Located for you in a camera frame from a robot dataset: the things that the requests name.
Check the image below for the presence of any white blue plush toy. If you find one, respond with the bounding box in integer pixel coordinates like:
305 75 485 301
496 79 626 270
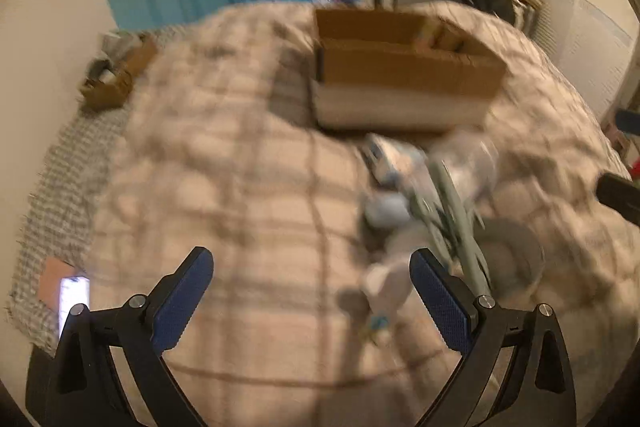
360 133 425 347

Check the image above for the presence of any clear plastic container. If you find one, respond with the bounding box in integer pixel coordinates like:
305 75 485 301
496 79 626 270
428 129 499 205

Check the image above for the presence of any white smartphone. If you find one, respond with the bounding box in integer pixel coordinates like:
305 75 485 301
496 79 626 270
58 275 90 336

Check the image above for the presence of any white louvered wardrobe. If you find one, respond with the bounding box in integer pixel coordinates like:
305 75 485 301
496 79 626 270
535 0 639 119

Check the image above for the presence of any gingham bed sheet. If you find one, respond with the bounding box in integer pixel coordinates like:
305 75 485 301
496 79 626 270
4 26 202 358

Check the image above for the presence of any black jacket on chair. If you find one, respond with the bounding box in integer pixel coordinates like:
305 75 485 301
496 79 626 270
460 0 516 25

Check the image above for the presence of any red and tan book box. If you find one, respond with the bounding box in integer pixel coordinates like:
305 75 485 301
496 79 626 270
413 15 470 53

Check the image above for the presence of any large open cardboard box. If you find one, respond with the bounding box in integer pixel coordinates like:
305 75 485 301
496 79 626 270
310 8 506 133

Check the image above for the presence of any plaid fringed blanket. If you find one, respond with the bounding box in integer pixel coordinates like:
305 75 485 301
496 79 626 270
87 2 639 426

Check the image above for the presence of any small brown cardboard box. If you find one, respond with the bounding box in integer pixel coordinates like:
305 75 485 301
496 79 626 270
79 31 157 112

